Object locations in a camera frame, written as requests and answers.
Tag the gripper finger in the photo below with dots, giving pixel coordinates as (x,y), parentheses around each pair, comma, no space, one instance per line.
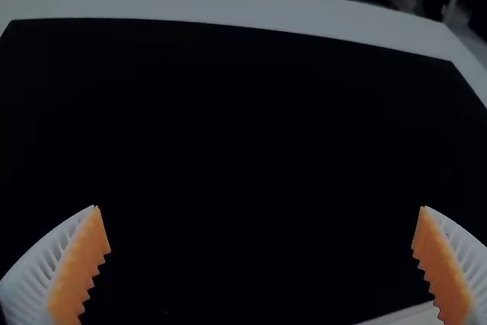
(42,275)
(445,264)

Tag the black mat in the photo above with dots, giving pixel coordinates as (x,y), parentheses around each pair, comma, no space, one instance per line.
(243,150)

